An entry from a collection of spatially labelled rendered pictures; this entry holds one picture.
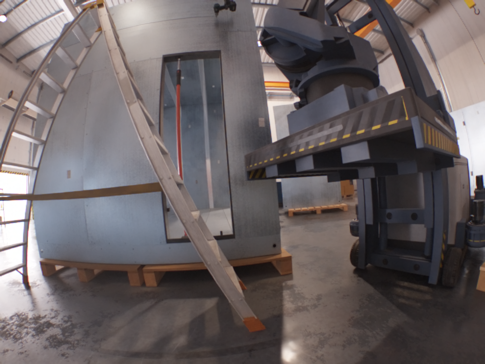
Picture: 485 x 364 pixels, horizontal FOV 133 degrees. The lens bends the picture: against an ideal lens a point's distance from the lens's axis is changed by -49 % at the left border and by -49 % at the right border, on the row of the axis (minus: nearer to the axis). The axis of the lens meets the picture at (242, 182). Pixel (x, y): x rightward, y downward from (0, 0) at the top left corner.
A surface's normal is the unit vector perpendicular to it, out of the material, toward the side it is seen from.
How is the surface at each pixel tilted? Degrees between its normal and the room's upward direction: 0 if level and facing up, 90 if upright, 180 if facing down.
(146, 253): 90
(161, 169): 88
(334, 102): 90
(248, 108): 90
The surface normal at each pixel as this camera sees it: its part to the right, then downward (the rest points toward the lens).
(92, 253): 0.12, -0.05
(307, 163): -0.91, 0.06
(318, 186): -0.22, -0.02
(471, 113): -0.99, 0.08
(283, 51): -0.58, 0.01
